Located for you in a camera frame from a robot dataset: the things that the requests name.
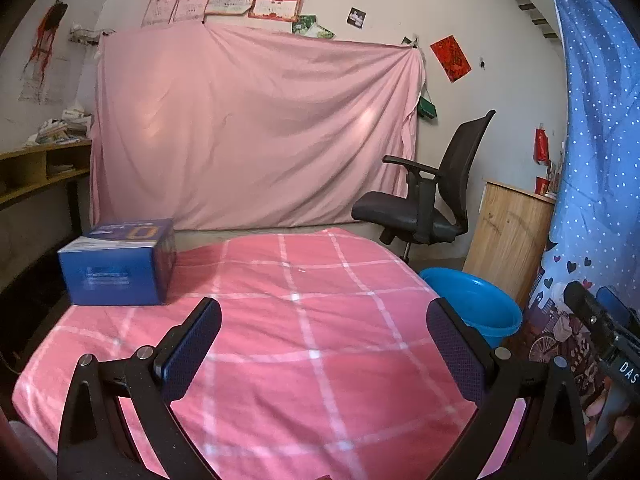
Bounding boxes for blue cardboard box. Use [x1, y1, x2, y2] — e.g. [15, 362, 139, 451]
[57, 218, 177, 306]

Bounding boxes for wooden cabinet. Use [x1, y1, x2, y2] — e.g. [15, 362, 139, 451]
[462, 180, 557, 311]

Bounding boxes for red tassel ornament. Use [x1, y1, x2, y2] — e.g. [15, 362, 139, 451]
[22, 2, 68, 76]

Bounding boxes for stack of books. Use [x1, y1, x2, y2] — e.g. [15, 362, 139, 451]
[22, 102, 96, 148]

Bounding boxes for pink hanging sheet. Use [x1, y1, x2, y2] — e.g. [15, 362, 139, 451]
[90, 25, 427, 232]

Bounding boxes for pink plaid tablecloth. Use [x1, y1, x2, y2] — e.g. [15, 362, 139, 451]
[11, 227, 531, 480]

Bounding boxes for blue dotted curtain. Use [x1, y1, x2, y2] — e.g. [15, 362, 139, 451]
[520, 0, 640, 461]

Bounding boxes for wooden desk with shelf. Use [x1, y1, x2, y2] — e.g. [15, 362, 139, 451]
[0, 140, 93, 291]

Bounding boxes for wire wall shelf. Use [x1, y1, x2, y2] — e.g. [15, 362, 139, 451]
[69, 22, 113, 46]

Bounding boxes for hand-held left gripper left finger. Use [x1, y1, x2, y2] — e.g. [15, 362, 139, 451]
[57, 297, 222, 480]

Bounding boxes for black office chair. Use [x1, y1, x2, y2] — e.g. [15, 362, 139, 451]
[351, 109, 496, 263]

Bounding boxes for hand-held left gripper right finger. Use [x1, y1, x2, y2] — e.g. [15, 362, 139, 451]
[426, 297, 588, 480]

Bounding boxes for blue plastic basin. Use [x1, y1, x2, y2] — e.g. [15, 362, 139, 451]
[419, 267, 523, 350]

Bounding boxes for wall calendar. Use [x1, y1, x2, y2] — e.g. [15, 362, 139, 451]
[19, 60, 56, 106]

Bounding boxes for red paper poster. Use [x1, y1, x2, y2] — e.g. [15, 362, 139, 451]
[430, 35, 472, 84]

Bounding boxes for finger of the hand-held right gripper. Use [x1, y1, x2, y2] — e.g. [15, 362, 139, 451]
[597, 286, 640, 341]
[564, 281, 618, 348]

